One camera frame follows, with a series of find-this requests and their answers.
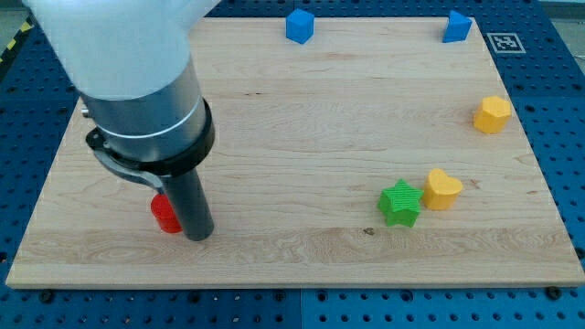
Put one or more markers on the black and yellow hazard tape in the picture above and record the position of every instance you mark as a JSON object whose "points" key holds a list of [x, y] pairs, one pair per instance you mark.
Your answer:
{"points": [[17, 41]]}

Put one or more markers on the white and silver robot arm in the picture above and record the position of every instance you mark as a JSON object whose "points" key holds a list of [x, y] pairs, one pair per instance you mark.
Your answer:
{"points": [[131, 62]]}

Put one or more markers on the blue cube block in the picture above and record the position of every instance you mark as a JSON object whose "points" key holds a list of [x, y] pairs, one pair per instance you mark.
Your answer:
{"points": [[299, 26]]}

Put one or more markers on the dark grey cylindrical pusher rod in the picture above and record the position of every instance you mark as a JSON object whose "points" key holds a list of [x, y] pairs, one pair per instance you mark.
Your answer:
{"points": [[187, 198]]}

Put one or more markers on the blue triangle block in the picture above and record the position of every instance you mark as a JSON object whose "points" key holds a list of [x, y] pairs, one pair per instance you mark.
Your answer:
{"points": [[458, 27]]}

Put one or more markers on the white fiducial marker tag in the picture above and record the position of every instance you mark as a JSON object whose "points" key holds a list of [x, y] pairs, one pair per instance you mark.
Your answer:
{"points": [[505, 43]]}

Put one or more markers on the green star block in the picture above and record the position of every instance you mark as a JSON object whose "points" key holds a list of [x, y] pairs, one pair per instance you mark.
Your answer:
{"points": [[400, 204]]}

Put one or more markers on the red cylinder block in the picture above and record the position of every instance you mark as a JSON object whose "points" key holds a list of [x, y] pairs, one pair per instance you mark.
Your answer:
{"points": [[164, 214]]}

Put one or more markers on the wooden board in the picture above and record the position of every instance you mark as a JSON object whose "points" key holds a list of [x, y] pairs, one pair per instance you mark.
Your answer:
{"points": [[307, 137]]}

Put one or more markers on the yellow hexagon block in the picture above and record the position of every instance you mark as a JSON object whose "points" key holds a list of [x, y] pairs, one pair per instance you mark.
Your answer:
{"points": [[492, 115]]}

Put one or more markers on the yellow heart block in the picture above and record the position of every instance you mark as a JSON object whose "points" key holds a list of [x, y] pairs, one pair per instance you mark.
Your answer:
{"points": [[440, 190]]}

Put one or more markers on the black flange clamp mount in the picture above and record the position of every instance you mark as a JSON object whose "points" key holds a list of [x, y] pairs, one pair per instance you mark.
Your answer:
{"points": [[152, 173]]}

